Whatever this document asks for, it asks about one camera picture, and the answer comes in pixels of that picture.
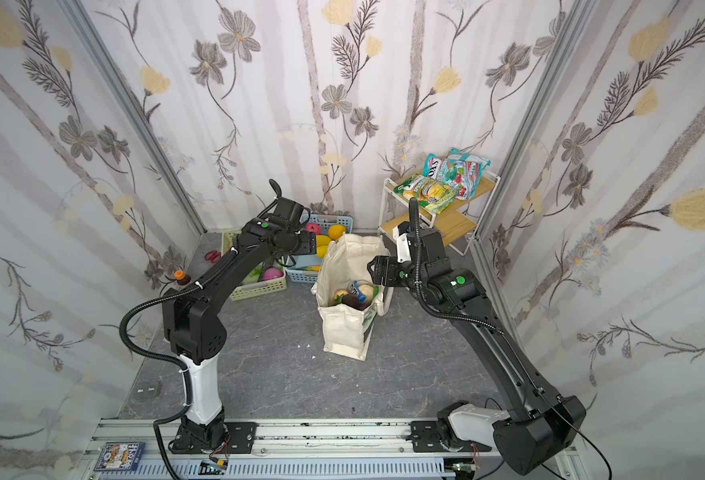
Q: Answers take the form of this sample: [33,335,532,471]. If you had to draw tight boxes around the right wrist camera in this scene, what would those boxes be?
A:
[393,198,447,265]

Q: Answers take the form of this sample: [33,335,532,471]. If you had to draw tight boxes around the green yellow snack bag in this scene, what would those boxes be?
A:
[394,174,458,214]

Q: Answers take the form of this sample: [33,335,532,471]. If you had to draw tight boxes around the brown glass bottle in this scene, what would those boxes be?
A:
[174,269,192,287]

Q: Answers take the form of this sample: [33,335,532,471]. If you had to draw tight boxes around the cream white round vegetable toy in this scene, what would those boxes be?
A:
[360,283,376,303]

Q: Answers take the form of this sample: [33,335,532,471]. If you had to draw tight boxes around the green white snack bag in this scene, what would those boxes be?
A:
[421,154,443,179]

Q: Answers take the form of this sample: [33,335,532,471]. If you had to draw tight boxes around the orange fruit toy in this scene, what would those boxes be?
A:
[328,224,348,241]

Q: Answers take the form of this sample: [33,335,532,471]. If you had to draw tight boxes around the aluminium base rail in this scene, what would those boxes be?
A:
[75,418,575,480]

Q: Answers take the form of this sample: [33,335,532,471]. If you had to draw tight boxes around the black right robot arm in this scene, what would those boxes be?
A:
[367,256,586,475]

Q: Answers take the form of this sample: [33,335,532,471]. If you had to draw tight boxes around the grey floor outlet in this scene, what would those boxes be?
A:
[132,380,162,401]

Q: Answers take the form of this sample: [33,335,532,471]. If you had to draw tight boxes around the blue candy bag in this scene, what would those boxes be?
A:
[350,281,365,298]

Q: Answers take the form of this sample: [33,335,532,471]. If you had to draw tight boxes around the green plastic basket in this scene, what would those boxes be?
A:
[220,228,288,301]

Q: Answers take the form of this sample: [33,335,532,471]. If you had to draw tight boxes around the purple onion toy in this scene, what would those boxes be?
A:
[262,267,284,281]

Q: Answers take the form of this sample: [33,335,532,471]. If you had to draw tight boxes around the blue plastic basket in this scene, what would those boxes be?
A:
[286,213,353,284]

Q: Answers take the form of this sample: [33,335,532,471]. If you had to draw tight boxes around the teal pink snack bag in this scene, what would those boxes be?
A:
[436,148,491,200]

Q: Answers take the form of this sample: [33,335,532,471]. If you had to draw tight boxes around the red handled scissors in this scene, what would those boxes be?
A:
[204,250,222,264]

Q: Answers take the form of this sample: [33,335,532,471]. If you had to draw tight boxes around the blue card box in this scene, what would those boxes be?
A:
[94,442,146,472]

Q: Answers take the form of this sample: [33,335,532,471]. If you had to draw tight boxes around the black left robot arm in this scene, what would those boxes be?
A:
[118,214,316,455]

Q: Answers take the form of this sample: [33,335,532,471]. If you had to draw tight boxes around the dark mangosteen toy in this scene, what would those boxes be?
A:
[340,293,365,311]

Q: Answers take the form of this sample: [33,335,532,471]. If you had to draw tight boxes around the white wire wooden shelf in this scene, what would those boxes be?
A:
[377,167,501,257]

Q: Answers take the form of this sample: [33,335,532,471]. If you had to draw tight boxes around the cream canvas tote bag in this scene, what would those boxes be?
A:
[312,234,393,361]

